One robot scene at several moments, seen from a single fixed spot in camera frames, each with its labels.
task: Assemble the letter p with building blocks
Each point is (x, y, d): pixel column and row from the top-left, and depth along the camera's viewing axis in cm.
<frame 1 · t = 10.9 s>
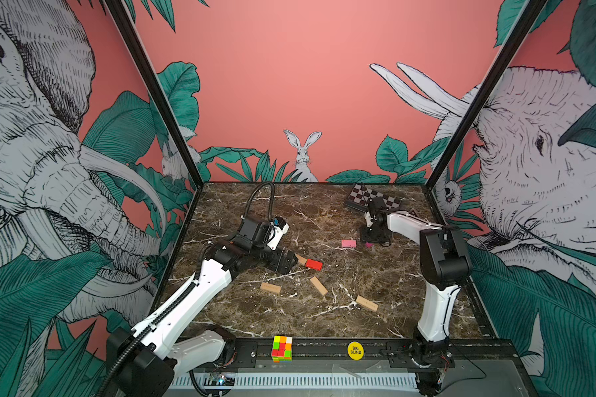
left hand: (287, 252, 76), fingers open
right hand: (364, 234, 101), fingers open
folded checkered chess board: (360, 193, 119), on the table
magenta block: (368, 245, 99), point 2 cm above the table
red block: (314, 265, 95), on the table
natural wood block left: (271, 288, 88), on the table
natural wood block centre: (319, 285, 90), on the table
natural wood block right: (367, 303, 85), on the table
light pink block: (348, 243, 100), point 2 cm above the table

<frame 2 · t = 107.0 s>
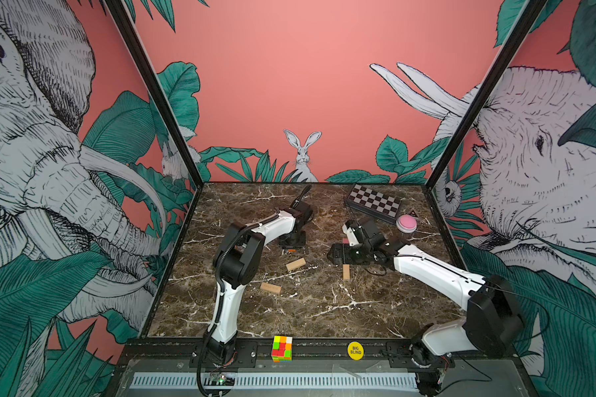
left hand: (298, 242, 98), fingers open
right hand: (336, 252, 84), fingers open
natural wood block centre: (346, 271, 94), on the table
pink round button: (406, 223, 107), point 2 cm above the table
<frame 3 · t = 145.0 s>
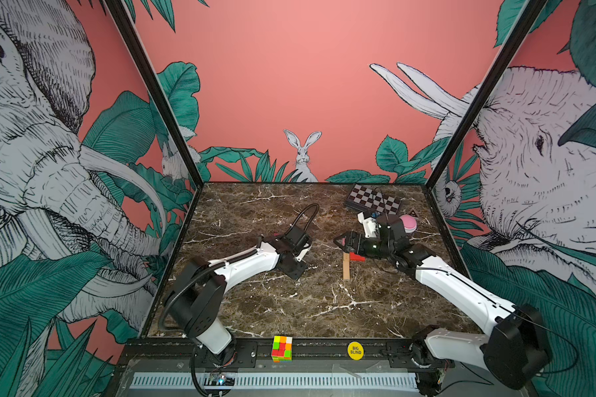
left hand: (298, 266, 88), fingers open
right hand: (341, 239, 79), fingers open
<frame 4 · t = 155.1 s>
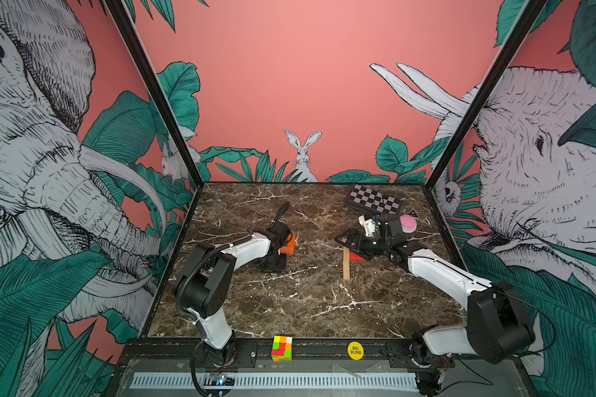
left hand: (279, 266, 92), fingers open
right hand: (341, 240, 83), fingers open
